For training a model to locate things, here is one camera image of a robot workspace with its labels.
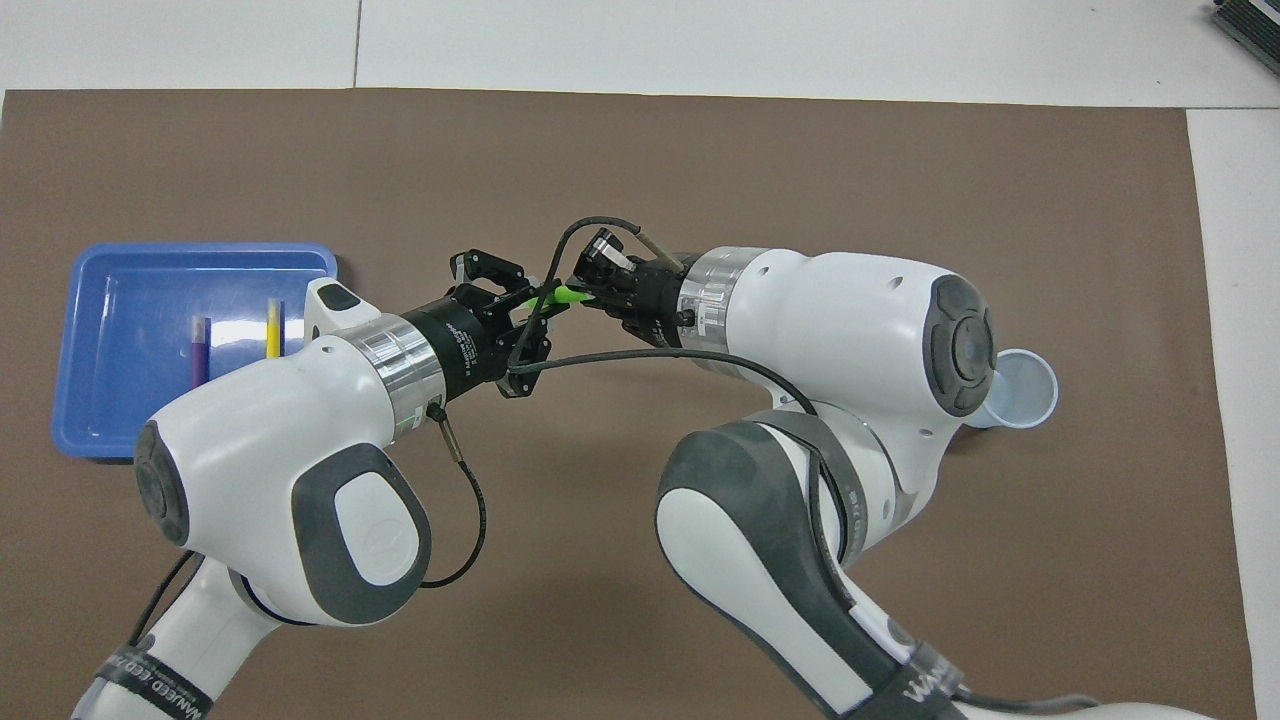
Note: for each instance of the blue plastic tray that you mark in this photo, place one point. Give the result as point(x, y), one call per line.
point(130, 400)

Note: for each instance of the yellow pen with white cap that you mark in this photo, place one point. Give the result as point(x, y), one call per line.
point(274, 335)

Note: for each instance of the purple pen with white cap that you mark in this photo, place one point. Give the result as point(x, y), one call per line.
point(200, 360)

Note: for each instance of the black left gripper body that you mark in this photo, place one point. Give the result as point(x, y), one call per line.
point(460, 340)

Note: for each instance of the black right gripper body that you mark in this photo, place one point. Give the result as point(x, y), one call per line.
point(660, 300)

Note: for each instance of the brown table mat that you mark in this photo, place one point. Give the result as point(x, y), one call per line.
point(640, 150)

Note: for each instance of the green pen with white cap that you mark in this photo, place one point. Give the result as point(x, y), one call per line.
point(568, 294)

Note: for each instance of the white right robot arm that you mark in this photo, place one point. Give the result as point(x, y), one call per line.
point(850, 340)

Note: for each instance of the grey ribbed device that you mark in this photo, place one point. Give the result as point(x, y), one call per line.
point(1250, 25)

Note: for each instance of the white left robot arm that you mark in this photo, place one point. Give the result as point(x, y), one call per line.
point(250, 430)

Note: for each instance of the light blue mesh pen cup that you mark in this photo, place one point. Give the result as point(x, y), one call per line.
point(1025, 390)

